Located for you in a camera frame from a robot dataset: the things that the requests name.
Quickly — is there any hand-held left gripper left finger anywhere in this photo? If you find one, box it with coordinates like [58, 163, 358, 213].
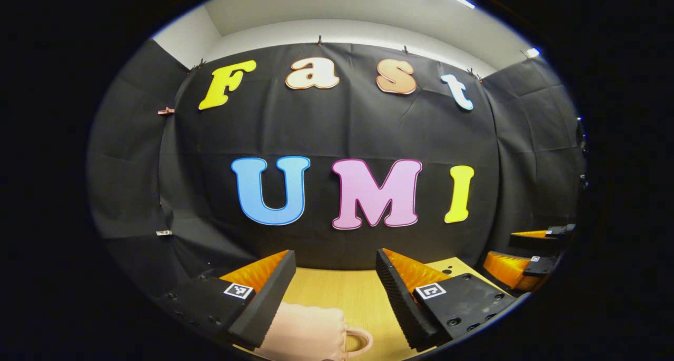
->
[158, 249, 296, 351]

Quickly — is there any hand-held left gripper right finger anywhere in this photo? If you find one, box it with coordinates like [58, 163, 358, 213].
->
[375, 248, 518, 352]

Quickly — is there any pink suitcase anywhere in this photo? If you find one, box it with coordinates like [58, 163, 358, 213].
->
[255, 300, 373, 361]

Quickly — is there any black backdrop cloth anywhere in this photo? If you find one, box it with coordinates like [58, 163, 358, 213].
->
[87, 37, 586, 298]

